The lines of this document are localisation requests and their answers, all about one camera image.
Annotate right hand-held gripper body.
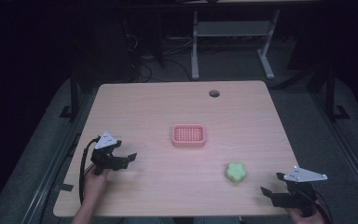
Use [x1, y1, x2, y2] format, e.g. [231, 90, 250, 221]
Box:
[272, 165, 328, 218]

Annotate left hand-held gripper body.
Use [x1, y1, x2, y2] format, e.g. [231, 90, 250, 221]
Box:
[89, 130, 129, 176]

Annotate person's right hand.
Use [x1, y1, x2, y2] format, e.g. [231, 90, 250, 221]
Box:
[284, 203, 324, 224]

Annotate person's left hand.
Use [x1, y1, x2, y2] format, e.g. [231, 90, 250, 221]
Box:
[81, 165, 112, 204]

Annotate green flower-shaped soap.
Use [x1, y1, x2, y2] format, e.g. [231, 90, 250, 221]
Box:
[225, 161, 248, 184]

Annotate black metal stand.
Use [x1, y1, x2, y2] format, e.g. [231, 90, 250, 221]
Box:
[59, 68, 82, 121]
[324, 64, 351, 122]

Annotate grey tape strip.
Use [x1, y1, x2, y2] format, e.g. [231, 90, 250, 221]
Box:
[52, 183, 76, 193]

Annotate pink soap dish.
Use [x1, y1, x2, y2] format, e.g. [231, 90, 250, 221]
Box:
[171, 123, 207, 148]

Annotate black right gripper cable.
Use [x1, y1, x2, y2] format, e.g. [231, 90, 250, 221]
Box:
[313, 189, 334, 224]

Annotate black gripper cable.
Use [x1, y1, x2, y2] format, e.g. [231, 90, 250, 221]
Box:
[313, 189, 334, 224]
[78, 135, 103, 205]

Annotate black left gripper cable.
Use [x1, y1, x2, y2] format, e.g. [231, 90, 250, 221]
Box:
[78, 135, 103, 205]

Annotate metal frame rail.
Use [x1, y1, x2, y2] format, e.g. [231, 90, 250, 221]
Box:
[309, 91, 358, 203]
[20, 90, 95, 224]

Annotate black floor cable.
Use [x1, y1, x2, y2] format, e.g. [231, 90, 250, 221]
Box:
[131, 57, 194, 83]

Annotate white desk frame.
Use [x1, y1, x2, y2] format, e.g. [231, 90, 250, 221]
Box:
[190, 8, 282, 81]

